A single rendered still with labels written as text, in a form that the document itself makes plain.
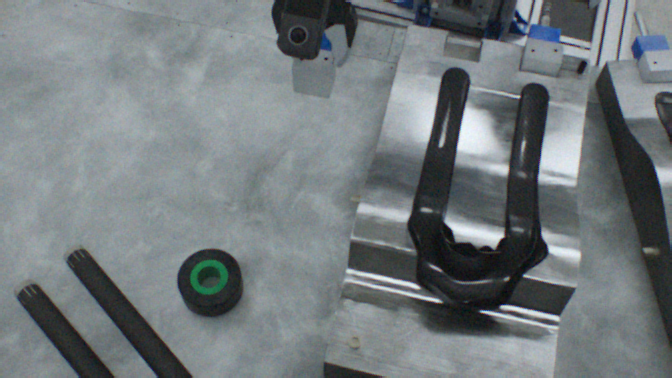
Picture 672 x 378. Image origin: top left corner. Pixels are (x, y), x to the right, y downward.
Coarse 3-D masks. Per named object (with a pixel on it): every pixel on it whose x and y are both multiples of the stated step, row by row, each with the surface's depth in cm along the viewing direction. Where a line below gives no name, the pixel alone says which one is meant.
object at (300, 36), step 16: (288, 0) 85; (304, 0) 85; (320, 0) 85; (288, 16) 85; (304, 16) 85; (320, 16) 85; (288, 32) 85; (304, 32) 84; (320, 32) 85; (288, 48) 85; (304, 48) 85
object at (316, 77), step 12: (324, 36) 103; (324, 48) 102; (300, 60) 99; (312, 60) 99; (324, 60) 99; (300, 72) 99; (312, 72) 99; (324, 72) 98; (300, 84) 102; (312, 84) 101; (324, 84) 100; (324, 96) 103
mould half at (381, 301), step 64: (448, 64) 108; (512, 64) 108; (576, 64) 108; (384, 128) 103; (512, 128) 103; (576, 128) 103; (384, 192) 93; (576, 192) 98; (384, 256) 91; (576, 256) 88; (384, 320) 92; (448, 320) 92; (512, 320) 92
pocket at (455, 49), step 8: (448, 40) 112; (456, 40) 112; (448, 48) 113; (456, 48) 112; (464, 48) 112; (472, 48) 111; (480, 48) 111; (448, 56) 112; (456, 56) 112; (464, 56) 112; (472, 56) 112; (480, 56) 109
